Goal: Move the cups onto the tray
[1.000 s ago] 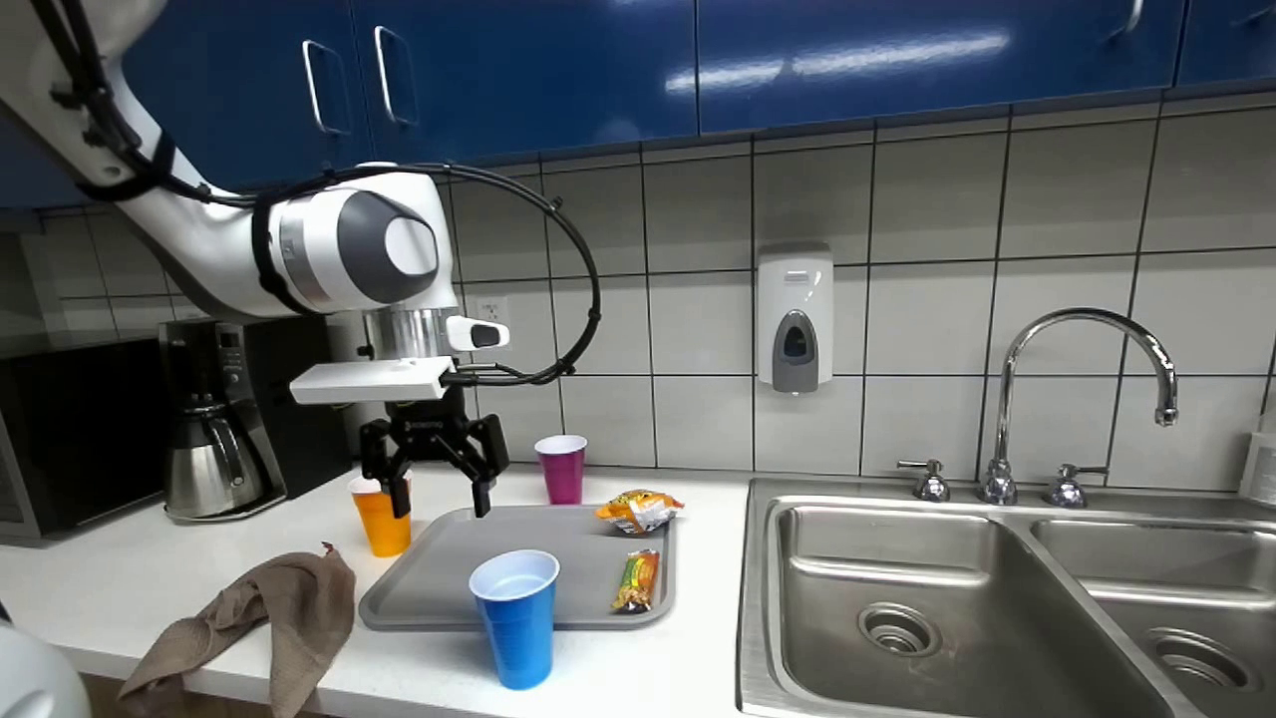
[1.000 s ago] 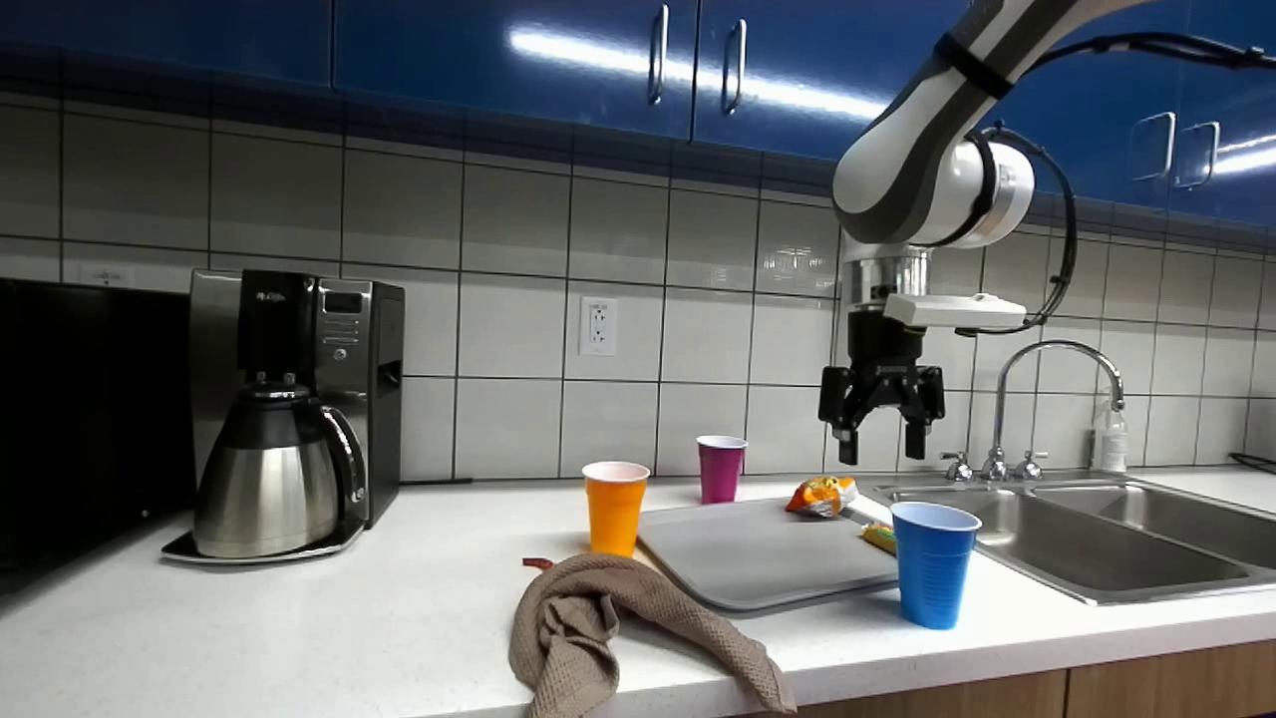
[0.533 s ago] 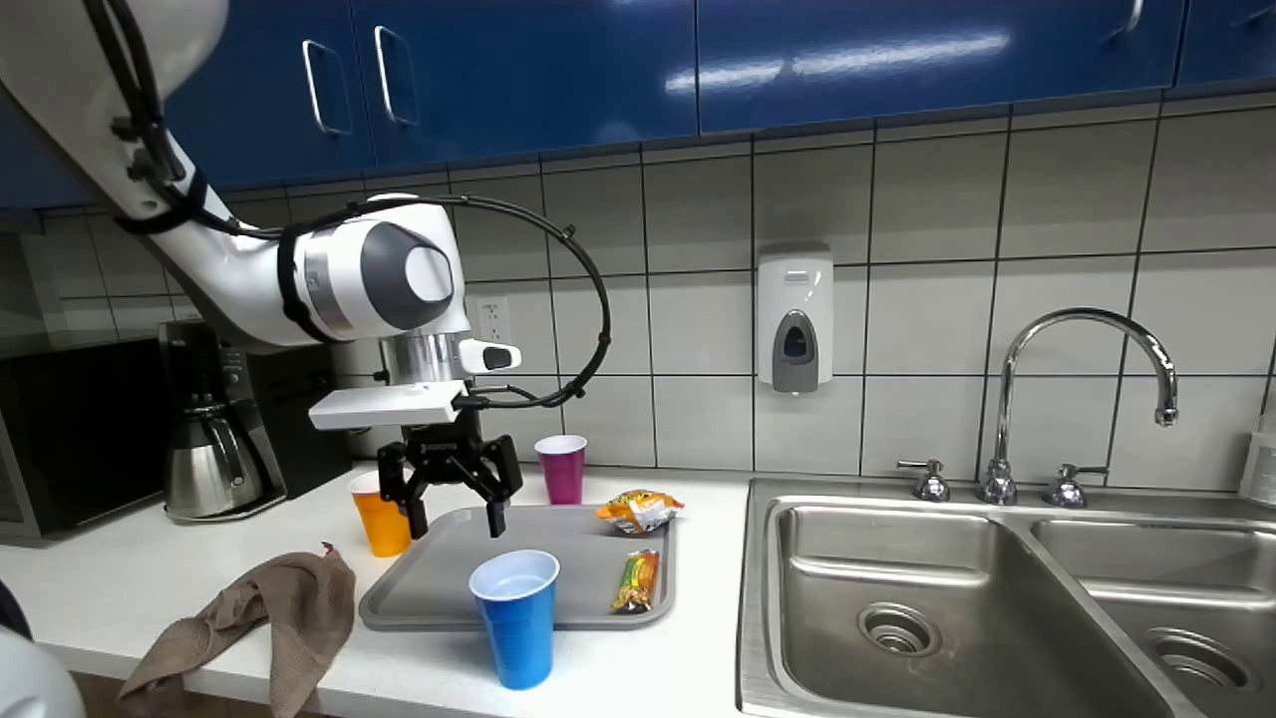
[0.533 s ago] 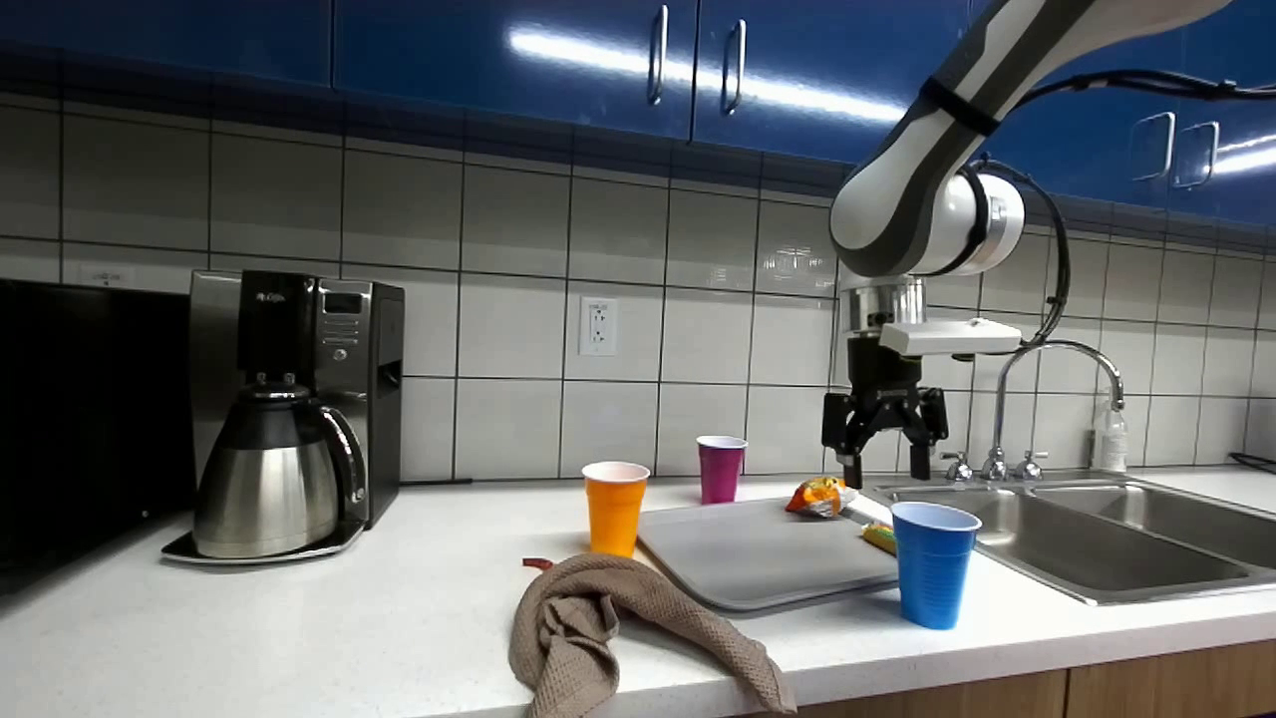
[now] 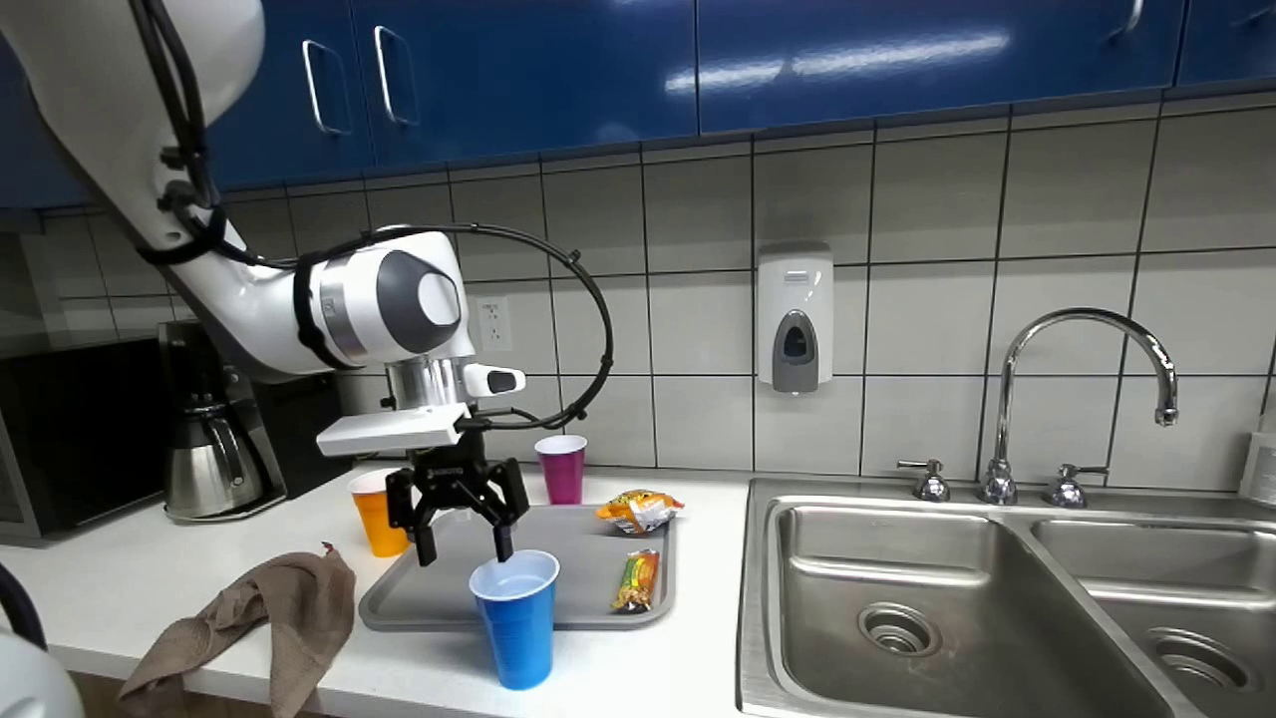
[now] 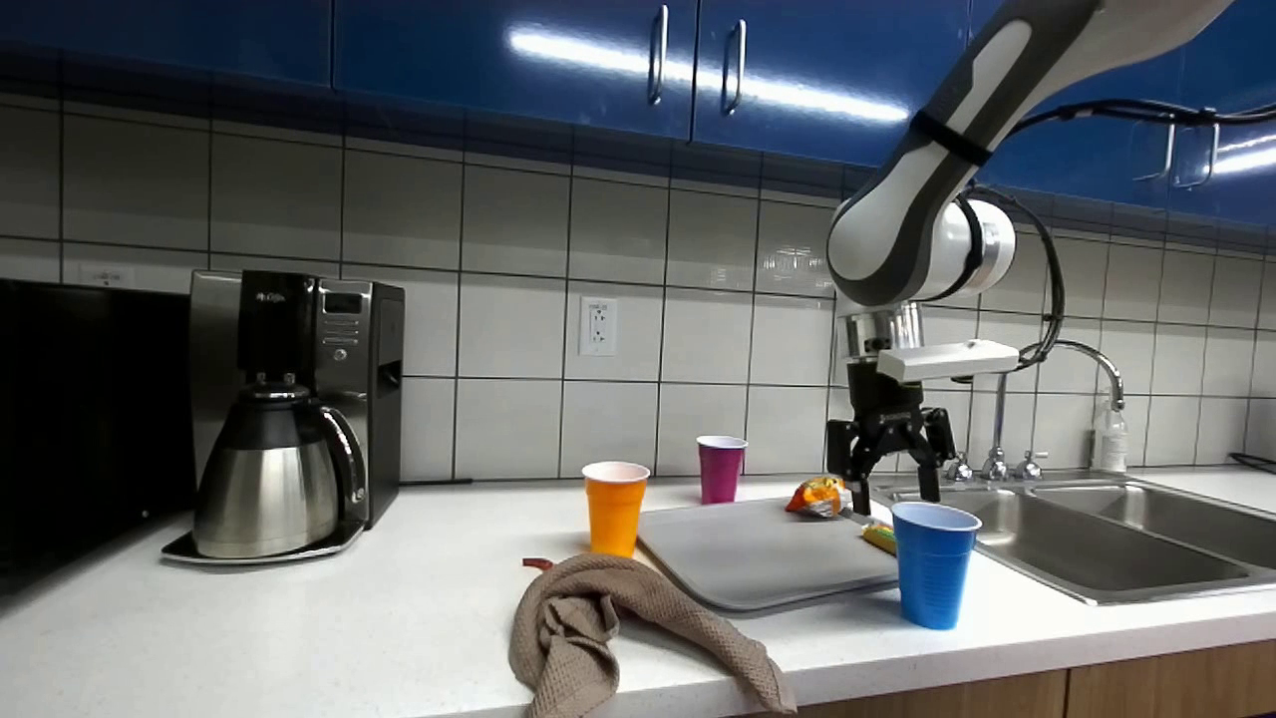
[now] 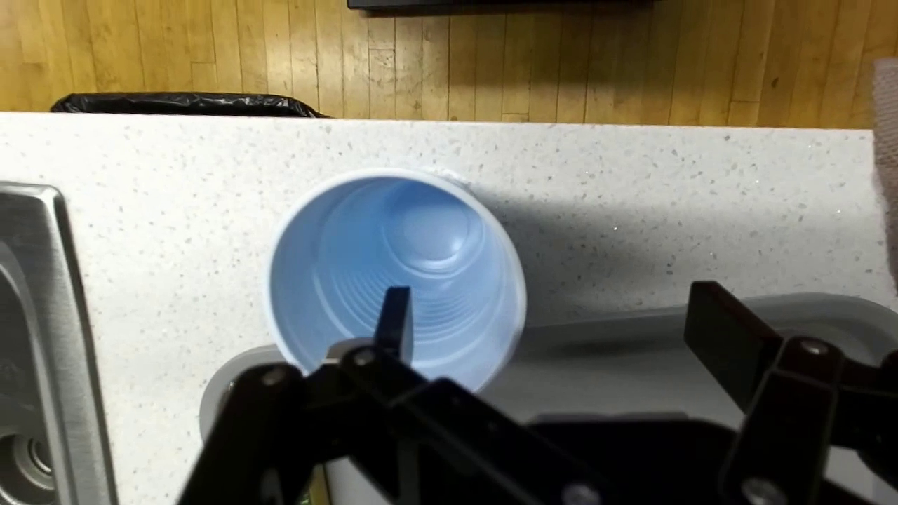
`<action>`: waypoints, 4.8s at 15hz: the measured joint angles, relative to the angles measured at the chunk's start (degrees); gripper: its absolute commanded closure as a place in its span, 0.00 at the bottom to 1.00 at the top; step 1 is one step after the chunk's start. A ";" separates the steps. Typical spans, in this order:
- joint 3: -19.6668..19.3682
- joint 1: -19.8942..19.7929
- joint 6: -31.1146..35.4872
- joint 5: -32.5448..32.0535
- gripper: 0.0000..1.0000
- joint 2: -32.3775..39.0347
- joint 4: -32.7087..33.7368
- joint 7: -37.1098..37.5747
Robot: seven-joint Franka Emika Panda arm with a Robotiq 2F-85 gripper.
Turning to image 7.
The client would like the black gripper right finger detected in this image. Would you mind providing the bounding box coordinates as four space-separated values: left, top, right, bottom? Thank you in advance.
683 279 898 505

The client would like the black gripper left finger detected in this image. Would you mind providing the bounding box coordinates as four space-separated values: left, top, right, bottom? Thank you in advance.
176 283 611 505

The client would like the blue plastic cup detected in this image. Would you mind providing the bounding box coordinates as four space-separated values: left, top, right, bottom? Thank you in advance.
263 168 530 397

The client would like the gray plastic tray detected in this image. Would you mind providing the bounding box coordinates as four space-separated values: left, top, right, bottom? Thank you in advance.
196 290 898 505

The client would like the brown cloth towel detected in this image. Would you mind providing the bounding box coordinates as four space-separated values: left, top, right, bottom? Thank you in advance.
871 54 898 275

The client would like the stainless steel double sink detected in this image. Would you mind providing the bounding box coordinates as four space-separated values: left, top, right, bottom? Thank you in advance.
0 179 120 505

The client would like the black rounded object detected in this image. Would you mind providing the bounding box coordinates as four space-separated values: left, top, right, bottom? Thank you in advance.
50 89 327 120

